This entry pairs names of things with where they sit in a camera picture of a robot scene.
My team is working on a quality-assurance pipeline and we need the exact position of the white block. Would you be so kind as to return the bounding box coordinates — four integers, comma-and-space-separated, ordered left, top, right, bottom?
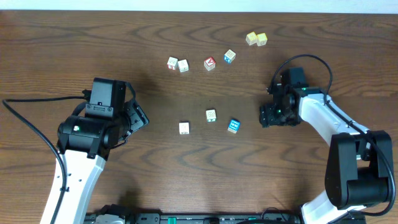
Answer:
178, 122, 190, 134
178, 59, 189, 72

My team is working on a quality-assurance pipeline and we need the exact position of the blue top block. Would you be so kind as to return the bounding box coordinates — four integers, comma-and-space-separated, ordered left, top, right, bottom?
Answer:
228, 119, 241, 134

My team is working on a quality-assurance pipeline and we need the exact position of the green sided block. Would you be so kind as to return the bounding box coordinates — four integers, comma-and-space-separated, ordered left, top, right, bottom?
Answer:
206, 110, 217, 123

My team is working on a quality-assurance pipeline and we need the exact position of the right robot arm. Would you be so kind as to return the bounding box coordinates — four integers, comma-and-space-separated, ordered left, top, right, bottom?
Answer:
259, 67, 396, 223

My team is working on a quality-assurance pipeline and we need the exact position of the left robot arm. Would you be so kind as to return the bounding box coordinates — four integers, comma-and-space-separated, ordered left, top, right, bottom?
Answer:
41, 78, 149, 223

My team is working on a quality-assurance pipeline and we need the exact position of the red number block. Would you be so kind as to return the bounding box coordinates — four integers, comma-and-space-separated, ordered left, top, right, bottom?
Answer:
167, 57, 178, 70

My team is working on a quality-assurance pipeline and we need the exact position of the white block beside red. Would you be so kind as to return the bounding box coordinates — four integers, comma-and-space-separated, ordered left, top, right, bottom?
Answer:
178, 59, 189, 72

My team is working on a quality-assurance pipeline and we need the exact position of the blue sided letter block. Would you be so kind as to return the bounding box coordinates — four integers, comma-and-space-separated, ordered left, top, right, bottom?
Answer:
224, 49, 236, 64

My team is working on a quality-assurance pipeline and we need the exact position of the pale yellow block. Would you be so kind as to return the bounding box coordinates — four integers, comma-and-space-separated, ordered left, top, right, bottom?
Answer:
246, 32, 257, 45

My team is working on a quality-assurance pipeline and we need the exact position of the red letter A block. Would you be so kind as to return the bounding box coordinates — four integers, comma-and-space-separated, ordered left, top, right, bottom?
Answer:
204, 57, 216, 71

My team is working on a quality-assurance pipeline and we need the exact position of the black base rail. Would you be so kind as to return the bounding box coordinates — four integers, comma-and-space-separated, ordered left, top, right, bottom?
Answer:
83, 213, 302, 224

